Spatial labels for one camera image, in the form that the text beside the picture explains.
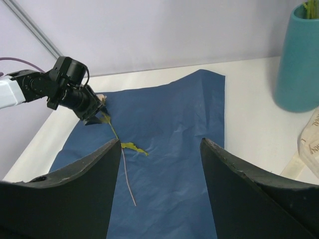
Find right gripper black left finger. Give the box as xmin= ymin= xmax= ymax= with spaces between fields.
xmin=0 ymin=139 xmax=121 ymax=239

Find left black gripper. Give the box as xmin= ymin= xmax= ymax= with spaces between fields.
xmin=47 ymin=56 xmax=107 ymax=125

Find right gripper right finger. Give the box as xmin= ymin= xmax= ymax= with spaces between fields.
xmin=200 ymin=138 xmax=319 ymax=239

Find single cream rosebud stem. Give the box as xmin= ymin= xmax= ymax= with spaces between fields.
xmin=96 ymin=93 xmax=150 ymax=207

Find blue wrapping paper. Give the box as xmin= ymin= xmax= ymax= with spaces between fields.
xmin=51 ymin=70 xmax=225 ymax=239

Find cream printed ribbon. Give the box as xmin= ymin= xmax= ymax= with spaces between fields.
xmin=280 ymin=108 xmax=319 ymax=180

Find artificial flower bunch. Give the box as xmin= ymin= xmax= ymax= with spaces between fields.
xmin=303 ymin=0 xmax=319 ymax=19

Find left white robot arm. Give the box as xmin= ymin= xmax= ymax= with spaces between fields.
xmin=0 ymin=56 xmax=110 ymax=125

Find teal conical vase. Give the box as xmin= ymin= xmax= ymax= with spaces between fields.
xmin=274 ymin=4 xmax=319 ymax=113

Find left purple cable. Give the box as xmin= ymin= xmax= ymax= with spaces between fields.
xmin=0 ymin=57 xmax=47 ymax=77

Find aluminium frame rails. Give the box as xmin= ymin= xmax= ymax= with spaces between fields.
xmin=2 ymin=0 xmax=63 ymax=59

